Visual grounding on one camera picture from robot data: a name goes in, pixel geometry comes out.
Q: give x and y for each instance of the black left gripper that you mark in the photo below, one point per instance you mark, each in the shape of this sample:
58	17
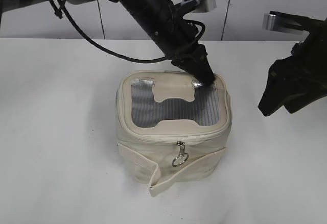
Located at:
194	60

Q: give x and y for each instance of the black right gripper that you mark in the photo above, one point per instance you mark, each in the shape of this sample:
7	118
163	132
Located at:
299	79

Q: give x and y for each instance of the cream canvas zipper bag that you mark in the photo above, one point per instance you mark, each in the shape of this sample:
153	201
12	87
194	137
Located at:
154	110

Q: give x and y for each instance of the silver zipper pull with ring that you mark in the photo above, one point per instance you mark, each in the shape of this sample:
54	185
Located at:
182	156

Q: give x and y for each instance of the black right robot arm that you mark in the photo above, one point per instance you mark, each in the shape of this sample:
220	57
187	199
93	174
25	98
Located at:
316	32

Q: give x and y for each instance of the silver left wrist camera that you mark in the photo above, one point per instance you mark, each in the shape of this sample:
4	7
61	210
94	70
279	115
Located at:
197	6

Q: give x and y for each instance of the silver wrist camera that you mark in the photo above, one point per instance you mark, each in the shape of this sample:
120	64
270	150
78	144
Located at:
285	23
197	6

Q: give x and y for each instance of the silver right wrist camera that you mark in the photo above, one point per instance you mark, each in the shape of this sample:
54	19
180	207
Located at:
285	23

